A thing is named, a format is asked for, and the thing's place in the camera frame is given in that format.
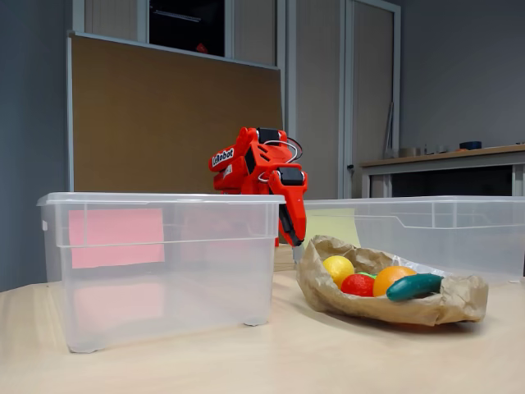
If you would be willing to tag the blue tape roll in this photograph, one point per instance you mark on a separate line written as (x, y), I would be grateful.
(470, 145)

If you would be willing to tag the grey tall cabinet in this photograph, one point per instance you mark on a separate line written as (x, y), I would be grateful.
(320, 61)

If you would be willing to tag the toy orange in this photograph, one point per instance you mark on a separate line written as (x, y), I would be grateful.
(389, 279)

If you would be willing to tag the brown cork board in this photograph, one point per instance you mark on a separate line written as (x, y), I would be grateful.
(143, 123)

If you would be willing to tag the crumpled brown paper bag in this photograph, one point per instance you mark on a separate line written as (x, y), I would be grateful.
(410, 312)

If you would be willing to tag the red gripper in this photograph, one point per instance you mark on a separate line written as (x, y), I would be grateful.
(294, 196)

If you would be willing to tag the wooden base block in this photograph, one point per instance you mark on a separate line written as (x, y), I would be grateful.
(285, 258)

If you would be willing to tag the red toy strawberry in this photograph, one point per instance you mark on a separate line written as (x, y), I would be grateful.
(357, 285)

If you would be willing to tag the yellow toy lemon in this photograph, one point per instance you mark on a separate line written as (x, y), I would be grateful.
(338, 268)

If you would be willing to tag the yellow paper note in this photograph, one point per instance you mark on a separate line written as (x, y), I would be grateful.
(328, 225)

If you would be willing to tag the grey tape roll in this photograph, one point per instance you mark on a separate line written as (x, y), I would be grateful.
(410, 152)

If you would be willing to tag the clear plastic bin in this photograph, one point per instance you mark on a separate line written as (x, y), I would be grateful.
(184, 287)
(451, 246)

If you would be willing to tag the red robot arm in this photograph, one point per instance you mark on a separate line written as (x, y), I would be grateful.
(246, 164)

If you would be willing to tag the wooden-top side bench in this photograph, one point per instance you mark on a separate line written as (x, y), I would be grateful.
(471, 158)

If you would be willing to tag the pink paper note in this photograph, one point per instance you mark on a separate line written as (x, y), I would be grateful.
(115, 238)

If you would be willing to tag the grey metal rod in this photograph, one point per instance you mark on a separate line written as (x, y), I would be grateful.
(389, 131)

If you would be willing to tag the dark green toy cucumber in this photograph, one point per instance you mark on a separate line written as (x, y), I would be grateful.
(410, 287)

